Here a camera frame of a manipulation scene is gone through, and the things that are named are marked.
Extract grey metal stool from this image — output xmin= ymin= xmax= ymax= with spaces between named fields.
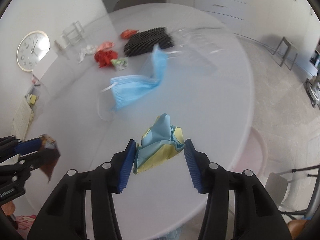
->
xmin=272 ymin=36 xmax=298 ymax=70

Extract brown snack wrapper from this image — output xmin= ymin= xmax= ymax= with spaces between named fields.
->
xmin=39 ymin=134 xmax=61 ymax=182

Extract clear glass container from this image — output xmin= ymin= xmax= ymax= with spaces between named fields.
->
xmin=63 ymin=21 xmax=84 ymax=46

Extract yellow round stool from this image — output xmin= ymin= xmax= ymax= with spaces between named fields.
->
xmin=287 ymin=219 xmax=317 ymax=239

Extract white tissue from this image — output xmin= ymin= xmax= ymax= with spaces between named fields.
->
xmin=78 ymin=45 xmax=98 ymax=63

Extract clear plastic tray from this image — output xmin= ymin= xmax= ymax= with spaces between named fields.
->
xmin=169 ymin=27 xmax=223 ymax=76

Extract blue yellow paper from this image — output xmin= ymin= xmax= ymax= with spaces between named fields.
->
xmin=133 ymin=113 xmax=185 ymax=174

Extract yellow sticky notes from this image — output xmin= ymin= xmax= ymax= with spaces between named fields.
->
xmin=25 ymin=93 xmax=37 ymax=107

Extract blue surgical face mask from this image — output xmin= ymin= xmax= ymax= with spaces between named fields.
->
xmin=97 ymin=44 xmax=168 ymax=122

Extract green white paper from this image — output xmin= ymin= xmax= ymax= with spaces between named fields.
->
xmin=111 ymin=57 xmax=128 ymax=71

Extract white drawer cabinet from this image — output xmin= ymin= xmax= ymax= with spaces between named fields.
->
xmin=192 ymin=0 xmax=251 ymax=26

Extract white round wall clock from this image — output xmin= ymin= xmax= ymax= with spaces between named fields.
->
xmin=16 ymin=30 xmax=50 ymax=73

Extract person's left hand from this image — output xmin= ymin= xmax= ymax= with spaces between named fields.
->
xmin=1 ymin=201 xmax=16 ymax=216

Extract pink paper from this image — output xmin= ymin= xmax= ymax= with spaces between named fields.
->
xmin=97 ymin=41 xmax=114 ymax=51

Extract orange-red wrapper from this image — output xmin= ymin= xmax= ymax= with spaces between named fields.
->
xmin=120 ymin=29 xmax=138 ymax=40

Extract blue child high chair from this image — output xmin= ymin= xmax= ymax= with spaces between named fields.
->
xmin=305 ymin=77 xmax=319 ymax=108

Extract white ceramic mug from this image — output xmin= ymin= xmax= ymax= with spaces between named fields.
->
xmin=54 ymin=37 xmax=70 ymax=60

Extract red paper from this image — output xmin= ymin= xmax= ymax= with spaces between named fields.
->
xmin=94 ymin=50 xmax=118 ymax=68

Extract black foam mesh sleeve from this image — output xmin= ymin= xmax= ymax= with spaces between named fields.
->
xmin=123 ymin=27 xmax=174 ymax=57

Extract white box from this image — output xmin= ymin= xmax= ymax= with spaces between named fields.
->
xmin=32 ymin=49 xmax=58 ymax=80

